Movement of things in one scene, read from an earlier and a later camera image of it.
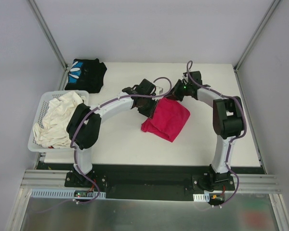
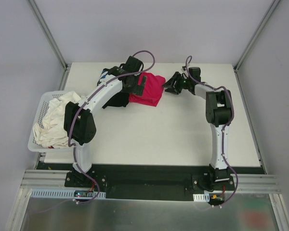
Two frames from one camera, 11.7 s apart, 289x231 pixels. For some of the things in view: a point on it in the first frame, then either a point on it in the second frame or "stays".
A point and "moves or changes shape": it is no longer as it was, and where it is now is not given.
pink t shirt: [170, 118] moves or changes shape
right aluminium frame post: [259, 29] stays
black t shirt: [86, 75] moves or changes shape
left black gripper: [147, 109] -> [139, 85]
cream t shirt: [53, 130] stays
